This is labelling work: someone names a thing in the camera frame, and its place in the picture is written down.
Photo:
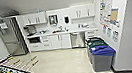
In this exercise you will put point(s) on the white drawer unit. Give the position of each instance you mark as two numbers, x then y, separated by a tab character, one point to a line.
91	34
46	42

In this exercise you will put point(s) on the grey bin blue lid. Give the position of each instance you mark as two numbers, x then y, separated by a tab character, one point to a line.
103	58

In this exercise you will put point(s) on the stainless steel refrigerator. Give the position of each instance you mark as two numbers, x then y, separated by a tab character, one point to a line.
12	37

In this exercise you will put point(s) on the dark coffee machine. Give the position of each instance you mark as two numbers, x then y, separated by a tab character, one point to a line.
29	31

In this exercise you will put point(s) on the white two-door base cabinet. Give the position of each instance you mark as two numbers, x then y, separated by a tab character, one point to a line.
60	41

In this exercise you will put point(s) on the grey bin black lid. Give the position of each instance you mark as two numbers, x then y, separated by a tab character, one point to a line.
92	39

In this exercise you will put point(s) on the grey bin green lid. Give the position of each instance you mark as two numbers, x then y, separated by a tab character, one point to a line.
96	43

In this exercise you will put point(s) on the black built-in microwave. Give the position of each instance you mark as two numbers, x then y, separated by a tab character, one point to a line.
34	40

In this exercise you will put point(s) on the white paper sheet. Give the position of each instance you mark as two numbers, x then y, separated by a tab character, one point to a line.
3	26

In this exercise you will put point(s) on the chrome faucet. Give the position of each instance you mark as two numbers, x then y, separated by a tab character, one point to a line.
60	27

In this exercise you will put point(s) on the stainless steel dishwasher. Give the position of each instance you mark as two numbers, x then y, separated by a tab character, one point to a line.
78	40

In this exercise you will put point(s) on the brown cork sheet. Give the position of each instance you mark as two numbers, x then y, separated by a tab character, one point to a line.
114	15

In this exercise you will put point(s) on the steel sink basin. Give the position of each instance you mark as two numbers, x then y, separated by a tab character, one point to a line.
58	31

